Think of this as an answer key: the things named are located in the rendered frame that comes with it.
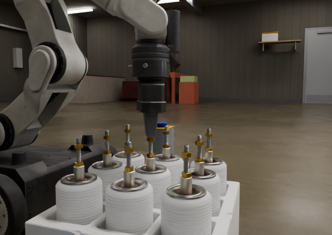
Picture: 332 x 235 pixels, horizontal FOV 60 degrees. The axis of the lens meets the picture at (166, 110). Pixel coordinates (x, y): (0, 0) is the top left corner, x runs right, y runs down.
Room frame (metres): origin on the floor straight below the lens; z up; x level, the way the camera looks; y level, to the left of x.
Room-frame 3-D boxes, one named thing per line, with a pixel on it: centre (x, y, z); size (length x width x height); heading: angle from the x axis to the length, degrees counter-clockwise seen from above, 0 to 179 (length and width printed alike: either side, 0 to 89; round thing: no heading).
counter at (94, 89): (9.42, 2.27, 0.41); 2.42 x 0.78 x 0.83; 159
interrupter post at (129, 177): (0.56, 0.07, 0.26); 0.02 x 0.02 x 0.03
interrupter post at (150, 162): (0.68, 0.04, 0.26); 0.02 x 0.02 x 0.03
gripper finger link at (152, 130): (0.66, 0.03, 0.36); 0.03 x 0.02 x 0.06; 103
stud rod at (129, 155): (0.56, 0.07, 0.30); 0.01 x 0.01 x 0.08
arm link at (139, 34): (0.69, 0.03, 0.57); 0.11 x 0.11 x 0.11; 10
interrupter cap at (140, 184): (0.56, 0.07, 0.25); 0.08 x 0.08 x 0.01
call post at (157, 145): (0.98, 0.02, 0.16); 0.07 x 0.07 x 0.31; 71
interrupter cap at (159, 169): (0.68, 0.04, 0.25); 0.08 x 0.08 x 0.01
